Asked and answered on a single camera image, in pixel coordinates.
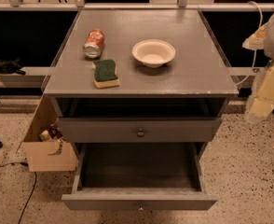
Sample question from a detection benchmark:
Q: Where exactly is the green yellow sponge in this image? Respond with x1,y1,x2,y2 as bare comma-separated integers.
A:
92,59,119,89

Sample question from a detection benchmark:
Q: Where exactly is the cardboard box with snacks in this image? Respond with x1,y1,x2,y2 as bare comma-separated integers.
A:
22,96,77,172

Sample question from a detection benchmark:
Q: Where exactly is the white paper bowl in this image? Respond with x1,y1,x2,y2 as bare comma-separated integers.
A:
131,39,176,68

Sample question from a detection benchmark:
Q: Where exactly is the grey top drawer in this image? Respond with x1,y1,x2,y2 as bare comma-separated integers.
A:
58,118,222,143

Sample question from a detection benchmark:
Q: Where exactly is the orange soda can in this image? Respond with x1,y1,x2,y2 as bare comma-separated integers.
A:
83,29,105,59

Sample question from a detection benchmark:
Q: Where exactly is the black object on shelf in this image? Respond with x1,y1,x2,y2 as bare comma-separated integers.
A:
0,60,26,76

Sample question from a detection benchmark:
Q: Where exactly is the grey wooden drawer cabinet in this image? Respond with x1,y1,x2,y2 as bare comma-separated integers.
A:
43,8,240,161

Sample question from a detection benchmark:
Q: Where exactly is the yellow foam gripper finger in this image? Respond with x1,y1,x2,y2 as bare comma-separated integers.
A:
245,63,274,124
242,22,268,50

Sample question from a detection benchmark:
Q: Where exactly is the black floor cable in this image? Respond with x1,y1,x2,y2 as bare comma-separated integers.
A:
0,161,38,224

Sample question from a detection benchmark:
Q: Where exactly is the white hanging cable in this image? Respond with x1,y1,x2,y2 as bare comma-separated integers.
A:
235,0,265,87

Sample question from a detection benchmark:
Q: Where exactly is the grey drawer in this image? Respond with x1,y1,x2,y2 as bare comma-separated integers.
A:
58,118,222,143
62,143,216,211

